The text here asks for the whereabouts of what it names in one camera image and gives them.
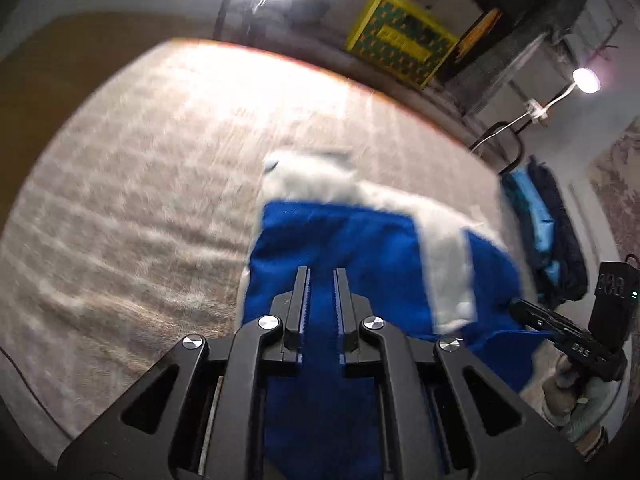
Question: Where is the grey and blue work jacket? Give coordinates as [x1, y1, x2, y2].
[238, 151, 541, 479]

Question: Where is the folded dark blue clothes pile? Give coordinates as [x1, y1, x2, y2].
[501, 157, 589, 309]

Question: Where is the black metal clothes rack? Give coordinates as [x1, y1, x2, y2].
[439, 0, 624, 176]

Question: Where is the right hand in white glove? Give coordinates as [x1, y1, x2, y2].
[541, 356, 624, 440]

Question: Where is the beige plaid bed blanket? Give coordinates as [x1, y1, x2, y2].
[1, 39, 524, 460]

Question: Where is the white clip-on desk lamp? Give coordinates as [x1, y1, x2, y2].
[469, 67, 602, 153]

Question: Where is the yellow green patterned box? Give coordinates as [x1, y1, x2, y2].
[345, 0, 458, 89]

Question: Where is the landscape wall mural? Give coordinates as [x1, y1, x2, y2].
[587, 117, 640, 258]

